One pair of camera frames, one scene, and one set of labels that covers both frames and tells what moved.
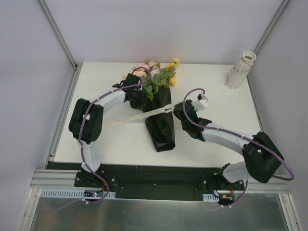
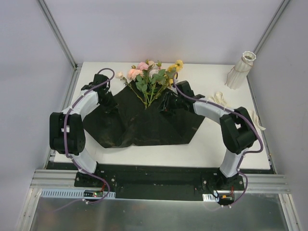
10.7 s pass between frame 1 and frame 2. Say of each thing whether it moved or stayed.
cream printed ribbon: moved
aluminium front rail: stayed
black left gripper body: moved
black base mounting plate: stayed
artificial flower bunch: moved
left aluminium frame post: stayed
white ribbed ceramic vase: stayed
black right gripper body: moved
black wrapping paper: moved
